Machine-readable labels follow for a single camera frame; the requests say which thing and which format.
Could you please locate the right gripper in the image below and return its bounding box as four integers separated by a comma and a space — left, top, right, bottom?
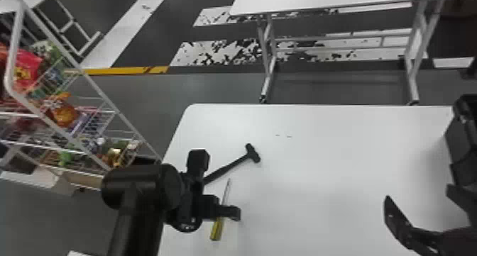
383, 195, 477, 256

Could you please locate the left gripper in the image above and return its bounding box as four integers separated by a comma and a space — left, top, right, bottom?
199, 193, 242, 223

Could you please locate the black mallet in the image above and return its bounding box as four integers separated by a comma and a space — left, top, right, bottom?
202, 143, 262, 187

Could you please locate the black tool box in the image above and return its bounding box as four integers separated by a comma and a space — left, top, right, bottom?
444, 94, 477, 226

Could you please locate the orange snack packet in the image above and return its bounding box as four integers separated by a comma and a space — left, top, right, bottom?
43, 92, 81, 129

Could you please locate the red snack packet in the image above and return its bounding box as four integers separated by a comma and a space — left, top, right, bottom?
0, 44, 44, 99

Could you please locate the yellow handled screwdriver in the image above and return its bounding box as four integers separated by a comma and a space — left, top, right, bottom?
209, 177, 232, 242

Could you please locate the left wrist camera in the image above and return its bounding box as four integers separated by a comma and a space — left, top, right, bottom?
185, 148, 211, 179

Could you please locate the white wire rack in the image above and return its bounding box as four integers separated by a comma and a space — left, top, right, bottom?
0, 0, 163, 194

